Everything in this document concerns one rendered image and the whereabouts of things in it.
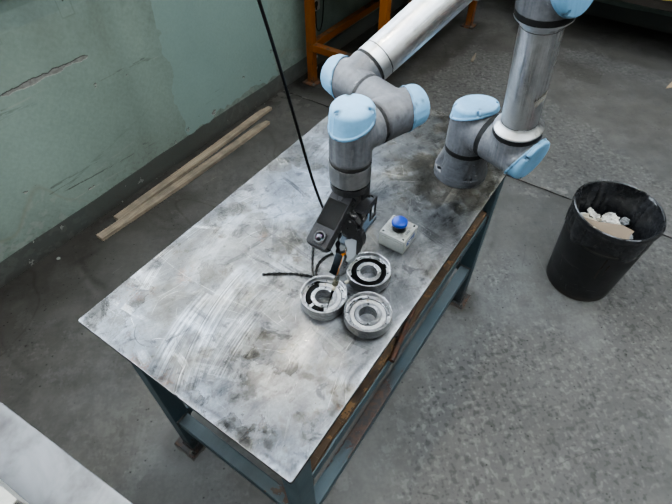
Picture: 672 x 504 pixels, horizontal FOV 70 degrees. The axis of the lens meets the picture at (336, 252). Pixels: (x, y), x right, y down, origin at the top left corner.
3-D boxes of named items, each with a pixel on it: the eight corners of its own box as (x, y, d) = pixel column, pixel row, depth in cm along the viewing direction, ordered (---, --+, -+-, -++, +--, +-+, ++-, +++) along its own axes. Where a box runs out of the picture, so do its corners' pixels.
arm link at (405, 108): (393, 66, 87) (345, 85, 82) (438, 92, 81) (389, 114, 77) (389, 104, 93) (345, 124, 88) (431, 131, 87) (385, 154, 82)
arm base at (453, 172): (447, 149, 147) (453, 121, 139) (494, 167, 141) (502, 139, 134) (424, 176, 139) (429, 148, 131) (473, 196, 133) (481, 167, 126)
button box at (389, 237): (402, 255, 119) (404, 241, 115) (378, 243, 122) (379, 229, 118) (418, 235, 123) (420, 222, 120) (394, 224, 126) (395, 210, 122)
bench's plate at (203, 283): (291, 486, 86) (290, 483, 84) (81, 325, 108) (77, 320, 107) (526, 147, 151) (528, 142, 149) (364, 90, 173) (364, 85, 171)
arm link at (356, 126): (390, 105, 75) (348, 124, 72) (385, 161, 84) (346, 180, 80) (358, 84, 79) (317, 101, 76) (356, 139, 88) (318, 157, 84)
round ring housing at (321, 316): (354, 314, 107) (354, 304, 104) (310, 329, 105) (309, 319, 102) (336, 280, 114) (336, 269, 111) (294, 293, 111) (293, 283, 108)
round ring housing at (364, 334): (399, 330, 105) (401, 320, 102) (357, 349, 102) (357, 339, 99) (376, 295, 111) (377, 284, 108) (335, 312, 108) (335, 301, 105)
